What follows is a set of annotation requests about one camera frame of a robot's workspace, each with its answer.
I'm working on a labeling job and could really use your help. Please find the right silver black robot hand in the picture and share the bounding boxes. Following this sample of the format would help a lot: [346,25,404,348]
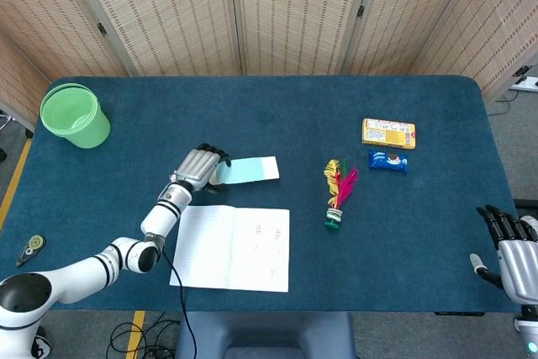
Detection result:
[469,203,538,305]

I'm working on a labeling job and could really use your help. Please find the yellow floor tape strip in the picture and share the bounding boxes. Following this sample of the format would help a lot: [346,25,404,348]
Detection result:
[124,310,146,359]
[0,138,34,230]

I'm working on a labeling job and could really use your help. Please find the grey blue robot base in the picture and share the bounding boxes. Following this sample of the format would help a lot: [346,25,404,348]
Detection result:
[175,311,356,359]

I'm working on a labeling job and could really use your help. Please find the yellow cardboard box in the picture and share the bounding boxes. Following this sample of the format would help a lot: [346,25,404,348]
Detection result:
[361,118,417,150]

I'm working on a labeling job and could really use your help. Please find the white power strip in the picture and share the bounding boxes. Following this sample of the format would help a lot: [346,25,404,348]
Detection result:
[509,76,538,92]

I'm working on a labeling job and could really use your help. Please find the colourful feather shuttlecock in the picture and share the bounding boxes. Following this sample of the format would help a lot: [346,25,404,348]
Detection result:
[322,158,360,230]

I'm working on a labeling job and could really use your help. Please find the blue felt table cover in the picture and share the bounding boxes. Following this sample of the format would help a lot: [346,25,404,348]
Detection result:
[0,76,519,314]

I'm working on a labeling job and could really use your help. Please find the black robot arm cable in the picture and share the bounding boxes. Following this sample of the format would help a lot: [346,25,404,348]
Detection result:
[159,247,198,359]

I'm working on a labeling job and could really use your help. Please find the blue cookie packet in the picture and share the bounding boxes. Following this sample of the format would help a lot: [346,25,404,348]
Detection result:
[367,148,409,175]

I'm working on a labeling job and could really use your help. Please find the correction tape dispenser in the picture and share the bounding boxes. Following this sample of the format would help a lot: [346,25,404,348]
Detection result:
[15,233,47,267]

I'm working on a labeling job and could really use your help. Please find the white lined paper notebook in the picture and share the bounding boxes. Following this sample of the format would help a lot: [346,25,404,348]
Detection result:
[168,205,291,294]

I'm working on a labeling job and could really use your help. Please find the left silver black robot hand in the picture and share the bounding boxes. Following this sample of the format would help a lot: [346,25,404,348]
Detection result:
[172,143,233,193]

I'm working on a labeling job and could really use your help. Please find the black floor cables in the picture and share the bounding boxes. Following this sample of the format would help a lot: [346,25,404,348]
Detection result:
[104,319,182,359]

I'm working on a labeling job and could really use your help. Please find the woven folding screen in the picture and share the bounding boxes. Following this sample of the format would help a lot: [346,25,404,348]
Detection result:
[0,0,538,133]

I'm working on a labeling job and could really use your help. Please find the green plastic bucket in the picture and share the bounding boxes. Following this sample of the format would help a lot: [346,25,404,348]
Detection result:
[40,82,112,150]

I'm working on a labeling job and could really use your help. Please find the teal white tasselled bookmark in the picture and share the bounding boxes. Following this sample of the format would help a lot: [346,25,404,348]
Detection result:
[170,156,281,187]

